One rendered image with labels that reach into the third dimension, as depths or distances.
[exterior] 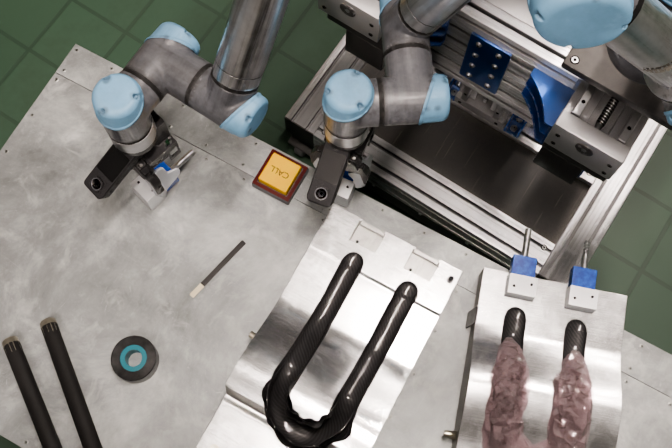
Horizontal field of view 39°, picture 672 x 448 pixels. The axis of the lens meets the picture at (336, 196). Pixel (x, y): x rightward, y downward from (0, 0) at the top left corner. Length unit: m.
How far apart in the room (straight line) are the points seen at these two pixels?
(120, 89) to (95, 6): 1.52
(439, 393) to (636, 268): 1.11
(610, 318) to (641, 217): 1.03
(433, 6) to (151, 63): 0.43
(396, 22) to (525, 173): 1.09
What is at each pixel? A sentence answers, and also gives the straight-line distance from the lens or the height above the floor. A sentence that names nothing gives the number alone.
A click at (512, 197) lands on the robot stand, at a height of 0.21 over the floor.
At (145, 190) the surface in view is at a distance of 1.80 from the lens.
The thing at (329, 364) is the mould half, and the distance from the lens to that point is 1.65.
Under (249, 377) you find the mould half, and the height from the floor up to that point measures 0.93.
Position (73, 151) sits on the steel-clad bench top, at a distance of 1.92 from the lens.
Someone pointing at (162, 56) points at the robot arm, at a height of 1.21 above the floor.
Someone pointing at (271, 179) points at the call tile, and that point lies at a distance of 1.80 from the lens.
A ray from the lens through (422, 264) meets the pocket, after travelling 1.73.
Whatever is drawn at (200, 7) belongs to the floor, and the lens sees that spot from 2.93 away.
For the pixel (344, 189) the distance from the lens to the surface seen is 1.77.
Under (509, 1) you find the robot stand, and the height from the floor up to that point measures 0.95.
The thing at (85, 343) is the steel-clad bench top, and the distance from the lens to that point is 1.81.
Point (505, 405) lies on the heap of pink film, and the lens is 1.65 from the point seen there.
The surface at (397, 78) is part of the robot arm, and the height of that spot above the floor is 1.20.
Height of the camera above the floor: 2.53
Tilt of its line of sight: 72 degrees down
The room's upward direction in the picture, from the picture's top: 2 degrees clockwise
